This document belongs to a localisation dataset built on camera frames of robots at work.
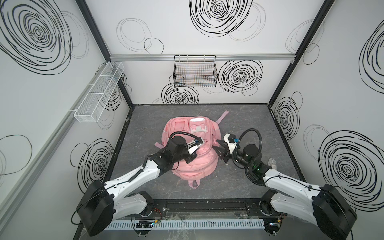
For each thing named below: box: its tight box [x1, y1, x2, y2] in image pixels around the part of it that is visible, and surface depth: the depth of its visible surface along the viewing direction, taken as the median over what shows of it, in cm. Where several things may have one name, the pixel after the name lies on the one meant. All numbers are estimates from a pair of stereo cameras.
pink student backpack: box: [154, 110, 230, 189], surface depth 82 cm
